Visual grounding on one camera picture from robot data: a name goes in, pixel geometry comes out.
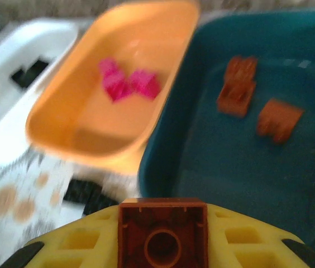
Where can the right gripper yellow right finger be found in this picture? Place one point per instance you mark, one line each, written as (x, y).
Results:
(244, 240)

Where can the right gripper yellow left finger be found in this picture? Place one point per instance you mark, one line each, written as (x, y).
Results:
(90, 240)

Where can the black lego brick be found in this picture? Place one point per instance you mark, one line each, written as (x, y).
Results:
(29, 72)
(90, 195)

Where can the brown lego brick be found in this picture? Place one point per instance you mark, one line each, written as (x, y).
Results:
(163, 223)
(242, 68)
(234, 99)
(279, 120)

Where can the pink lego brick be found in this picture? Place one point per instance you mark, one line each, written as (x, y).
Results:
(146, 83)
(115, 81)

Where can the teal plastic container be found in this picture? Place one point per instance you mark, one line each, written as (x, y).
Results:
(230, 173)

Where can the orange plastic container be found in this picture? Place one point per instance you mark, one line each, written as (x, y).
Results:
(104, 125)

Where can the white plastic container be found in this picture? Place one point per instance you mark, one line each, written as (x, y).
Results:
(12, 120)

